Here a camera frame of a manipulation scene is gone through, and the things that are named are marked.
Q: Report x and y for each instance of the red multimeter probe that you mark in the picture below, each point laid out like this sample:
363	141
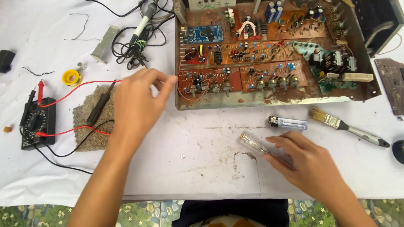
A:
40	91

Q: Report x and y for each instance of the dark bare circuit board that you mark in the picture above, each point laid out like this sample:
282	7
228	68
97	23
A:
391	85

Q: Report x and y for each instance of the blue microcontroller board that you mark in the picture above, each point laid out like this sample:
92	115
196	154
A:
197	34

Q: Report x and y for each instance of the person's left fingers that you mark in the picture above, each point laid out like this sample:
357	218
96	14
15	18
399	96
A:
157	80

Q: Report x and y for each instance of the red test lead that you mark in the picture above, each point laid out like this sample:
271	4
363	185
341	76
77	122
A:
75	88

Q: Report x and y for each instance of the grey metal bracket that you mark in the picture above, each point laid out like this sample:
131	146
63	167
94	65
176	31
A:
104	44

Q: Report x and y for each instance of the round black object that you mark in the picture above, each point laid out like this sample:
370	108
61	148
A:
399	153

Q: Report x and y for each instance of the black multimeter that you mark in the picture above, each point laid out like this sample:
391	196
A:
42	126

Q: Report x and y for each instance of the white tablecloth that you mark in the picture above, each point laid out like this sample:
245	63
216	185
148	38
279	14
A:
202	151

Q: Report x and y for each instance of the person's black clothing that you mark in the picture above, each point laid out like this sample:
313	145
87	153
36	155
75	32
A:
233	209

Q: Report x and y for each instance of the rusty metal amplifier chassis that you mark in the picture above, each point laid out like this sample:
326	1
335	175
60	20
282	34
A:
252	101

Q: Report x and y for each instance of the small metal cylinder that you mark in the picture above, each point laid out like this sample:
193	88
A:
81	66

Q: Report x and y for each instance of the person's left hand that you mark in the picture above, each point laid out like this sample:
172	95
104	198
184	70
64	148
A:
135	104

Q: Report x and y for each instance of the yellow solder spool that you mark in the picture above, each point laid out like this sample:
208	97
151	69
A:
68	80

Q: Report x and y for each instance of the black plastic block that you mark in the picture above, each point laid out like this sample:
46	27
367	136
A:
6	60

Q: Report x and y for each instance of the long brown circuit board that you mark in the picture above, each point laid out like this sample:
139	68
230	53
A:
252	50

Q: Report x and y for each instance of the person's right hand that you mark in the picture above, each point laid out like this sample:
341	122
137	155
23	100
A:
306	164

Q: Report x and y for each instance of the clear blue lighter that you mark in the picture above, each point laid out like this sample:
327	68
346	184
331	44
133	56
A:
288	123

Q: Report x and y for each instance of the small red circuit board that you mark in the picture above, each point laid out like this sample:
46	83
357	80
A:
192	56

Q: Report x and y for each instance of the green circuit board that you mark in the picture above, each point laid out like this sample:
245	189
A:
318	77

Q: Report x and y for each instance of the brown knob circuit board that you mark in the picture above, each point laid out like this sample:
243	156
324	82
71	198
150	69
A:
268	71
217	78

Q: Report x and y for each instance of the brown board with capacitors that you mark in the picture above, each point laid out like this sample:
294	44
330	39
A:
284	30

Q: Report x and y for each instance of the small brown piece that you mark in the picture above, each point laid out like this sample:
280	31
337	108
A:
7	129

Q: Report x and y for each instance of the white plastic connector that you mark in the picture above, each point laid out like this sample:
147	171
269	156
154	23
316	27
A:
358	77

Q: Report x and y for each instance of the black multimeter probe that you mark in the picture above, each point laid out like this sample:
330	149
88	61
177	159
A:
28	107

